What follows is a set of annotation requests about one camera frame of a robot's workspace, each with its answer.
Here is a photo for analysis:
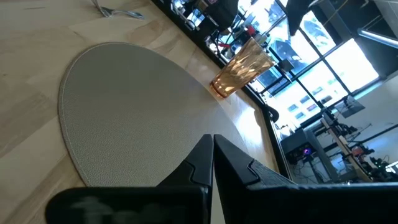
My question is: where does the amber plastic tumbler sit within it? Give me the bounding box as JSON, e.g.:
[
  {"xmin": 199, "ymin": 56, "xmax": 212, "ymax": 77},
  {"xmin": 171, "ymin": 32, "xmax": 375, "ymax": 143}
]
[{"xmin": 209, "ymin": 37, "xmax": 276, "ymax": 100}]

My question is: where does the black computer box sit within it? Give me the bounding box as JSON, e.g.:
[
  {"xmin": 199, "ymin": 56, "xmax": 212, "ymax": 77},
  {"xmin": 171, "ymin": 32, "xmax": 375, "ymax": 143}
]
[{"xmin": 280, "ymin": 128, "xmax": 315, "ymax": 165}]

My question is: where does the silver fork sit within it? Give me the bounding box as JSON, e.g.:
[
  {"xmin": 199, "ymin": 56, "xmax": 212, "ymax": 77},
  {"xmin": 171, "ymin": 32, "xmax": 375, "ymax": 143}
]
[{"xmin": 99, "ymin": 6, "xmax": 146, "ymax": 21}]

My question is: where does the wooden workbench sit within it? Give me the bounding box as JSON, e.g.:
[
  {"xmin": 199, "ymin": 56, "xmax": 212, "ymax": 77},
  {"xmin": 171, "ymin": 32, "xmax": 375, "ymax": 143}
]
[{"xmin": 320, "ymin": 117, "xmax": 373, "ymax": 183}]

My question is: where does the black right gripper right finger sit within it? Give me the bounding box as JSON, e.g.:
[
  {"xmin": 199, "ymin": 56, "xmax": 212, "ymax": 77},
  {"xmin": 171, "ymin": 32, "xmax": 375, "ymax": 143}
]
[{"xmin": 213, "ymin": 134, "xmax": 398, "ymax": 224}]

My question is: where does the silver spoon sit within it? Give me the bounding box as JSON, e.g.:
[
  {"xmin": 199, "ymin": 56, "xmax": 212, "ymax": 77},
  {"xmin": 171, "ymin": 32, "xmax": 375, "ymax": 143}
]
[{"xmin": 91, "ymin": 0, "xmax": 106, "ymax": 16}]

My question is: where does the round grey placemat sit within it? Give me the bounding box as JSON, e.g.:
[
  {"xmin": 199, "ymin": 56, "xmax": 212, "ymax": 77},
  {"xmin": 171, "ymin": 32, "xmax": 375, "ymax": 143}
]
[{"xmin": 57, "ymin": 42, "xmax": 249, "ymax": 188}]

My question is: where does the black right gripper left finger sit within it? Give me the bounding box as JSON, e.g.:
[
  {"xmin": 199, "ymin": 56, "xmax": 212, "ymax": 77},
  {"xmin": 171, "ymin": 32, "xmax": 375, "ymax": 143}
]
[{"xmin": 45, "ymin": 134, "xmax": 215, "ymax": 224}]

